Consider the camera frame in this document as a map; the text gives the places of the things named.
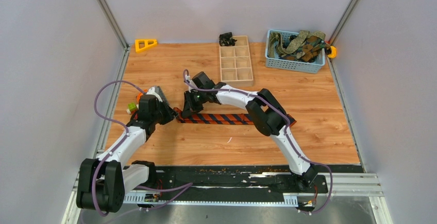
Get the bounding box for green and red toy blocks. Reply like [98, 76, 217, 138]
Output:
[126, 102, 139, 119]

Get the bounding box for orange navy striped tie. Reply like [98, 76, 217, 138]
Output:
[173, 107, 297, 126]

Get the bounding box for yellow orange corner bracket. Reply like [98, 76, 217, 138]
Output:
[325, 41, 337, 59]

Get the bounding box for grey building baseplate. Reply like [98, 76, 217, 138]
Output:
[156, 86, 170, 106]

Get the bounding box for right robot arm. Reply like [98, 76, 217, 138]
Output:
[177, 84, 317, 192]

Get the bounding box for rolled black tie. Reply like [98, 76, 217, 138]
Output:
[218, 32, 237, 47]

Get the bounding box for yellow triangle bracket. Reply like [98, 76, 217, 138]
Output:
[135, 39, 158, 53]

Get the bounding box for blue plastic basket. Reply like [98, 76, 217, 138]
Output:
[265, 29, 326, 74]

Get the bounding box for orange curved block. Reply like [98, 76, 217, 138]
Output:
[136, 90, 147, 103]

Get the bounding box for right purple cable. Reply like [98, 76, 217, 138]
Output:
[182, 69, 333, 215]

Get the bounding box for wooden compartment box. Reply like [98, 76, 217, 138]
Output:
[219, 35, 255, 88]

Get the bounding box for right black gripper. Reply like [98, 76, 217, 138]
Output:
[182, 90, 208, 118]

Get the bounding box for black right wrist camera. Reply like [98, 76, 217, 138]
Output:
[192, 72, 215, 90]

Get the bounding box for brown teal patterned tie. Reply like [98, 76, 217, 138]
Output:
[279, 35, 329, 63]

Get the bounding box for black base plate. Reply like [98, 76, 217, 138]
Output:
[142, 165, 329, 202]

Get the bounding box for olive patterned tie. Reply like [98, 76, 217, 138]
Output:
[267, 30, 326, 59]

